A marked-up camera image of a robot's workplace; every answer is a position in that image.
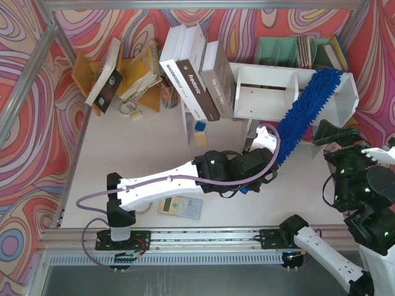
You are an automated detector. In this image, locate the pink toy pig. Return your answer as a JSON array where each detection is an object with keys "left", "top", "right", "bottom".
[{"left": 323, "top": 142, "right": 342, "bottom": 153}]

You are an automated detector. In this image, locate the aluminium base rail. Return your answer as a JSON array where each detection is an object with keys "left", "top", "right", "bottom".
[{"left": 36, "top": 226, "right": 376, "bottom": 266}]

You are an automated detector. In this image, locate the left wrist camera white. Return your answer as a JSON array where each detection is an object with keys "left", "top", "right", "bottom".
[{"left": 249, "top": 125, "right": 277, "bottom": 153}]

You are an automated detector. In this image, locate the calculator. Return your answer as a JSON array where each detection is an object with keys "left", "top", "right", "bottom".
[{"left": 158, "top": 196, "right": 203, "bottom": 220}]

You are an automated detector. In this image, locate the yellow wooden book rack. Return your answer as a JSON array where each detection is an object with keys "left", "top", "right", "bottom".
[{"left": 72, "top": 44, "right": 160, "bottom": 113}]

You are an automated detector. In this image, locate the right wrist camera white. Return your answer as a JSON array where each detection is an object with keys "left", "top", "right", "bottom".
[{"left": 361, "top": 147, "right": 395, "bottom": 165}]

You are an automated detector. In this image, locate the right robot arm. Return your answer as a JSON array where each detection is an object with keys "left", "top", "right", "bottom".
[{"left": 280, "top": 120, "right": 394, "bottom": 295}]

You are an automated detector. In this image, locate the coloured paper stack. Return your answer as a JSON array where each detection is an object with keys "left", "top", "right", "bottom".
[{"left": 301, "top": 125, "right": 314, "bottom": 144}]

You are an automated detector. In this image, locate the yellow books stack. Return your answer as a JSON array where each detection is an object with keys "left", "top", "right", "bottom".
[{"left": 118, "top": 39, "right": 162, "bottom": 103}]

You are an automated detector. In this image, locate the white Mademoiselle book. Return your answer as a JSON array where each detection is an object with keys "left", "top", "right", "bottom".
[{"left": 159, "top": 25, "right": 206, "bottom": 120}]

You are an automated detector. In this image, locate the tape roll ring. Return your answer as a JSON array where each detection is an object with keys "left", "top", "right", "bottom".
[{"left": 135, "top": 202, "right": 153, "bottom": 215}]

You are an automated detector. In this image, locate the grey Lonely Ones book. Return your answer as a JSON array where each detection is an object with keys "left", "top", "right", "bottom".
[{"left": 200, "top": 40, "right": 236, "bottom": 119}]

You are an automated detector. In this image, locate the blue small box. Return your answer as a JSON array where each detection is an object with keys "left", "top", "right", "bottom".
[{"left": 194, "top": 121, "right": 206, "bottom": 132}]

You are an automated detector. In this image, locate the blue microfiber duster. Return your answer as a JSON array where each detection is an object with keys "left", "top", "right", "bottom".
[{"left": 276, "top": 68, "right": 343, "bottom": 165}]

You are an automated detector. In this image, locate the green desk organizer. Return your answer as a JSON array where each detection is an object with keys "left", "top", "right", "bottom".
[{"left": 253, "top": 35, "right": 350, "bottom": 72}]

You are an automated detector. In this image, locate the black white book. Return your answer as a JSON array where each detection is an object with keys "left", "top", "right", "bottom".
[{"left": 85, "top": 38, "right": 123, "bottom": 113}]

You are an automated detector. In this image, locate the key ring with padlock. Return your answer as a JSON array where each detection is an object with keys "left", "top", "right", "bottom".
[{"left": 118, "top": 101, "right": 142, "bottom": 120}]

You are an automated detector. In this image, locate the brown Fredonia book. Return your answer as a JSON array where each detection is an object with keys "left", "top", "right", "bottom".
[{"left": 177, "top": 24, "right": 220, "bottom": 121}]

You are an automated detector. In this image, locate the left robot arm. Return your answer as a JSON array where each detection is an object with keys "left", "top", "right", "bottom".
[{"left": 106, "top": 148, "right": 278, "bottom": 243}]

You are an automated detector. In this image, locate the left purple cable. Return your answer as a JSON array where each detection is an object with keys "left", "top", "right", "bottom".
[{"left": 75, "top": 124, "right": 282, "bottom": 272}]

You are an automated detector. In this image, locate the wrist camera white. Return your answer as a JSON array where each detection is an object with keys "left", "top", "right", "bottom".
[
  {"left": 249, "top": 125, "right": 277, "bottom": 153},
  {"left": 361, "top": 147, "right": 395, "bottom": 165}
]

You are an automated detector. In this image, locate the yellow sticky note pad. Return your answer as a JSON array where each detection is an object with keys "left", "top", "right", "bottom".
[{"left": 194, "top": 131, "right": 207, "bottom": 147}]

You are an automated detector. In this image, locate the white bookshelf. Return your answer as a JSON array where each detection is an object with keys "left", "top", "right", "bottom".
[{"left": 181, "top": 62, "right": 360, "bottom": 160}]

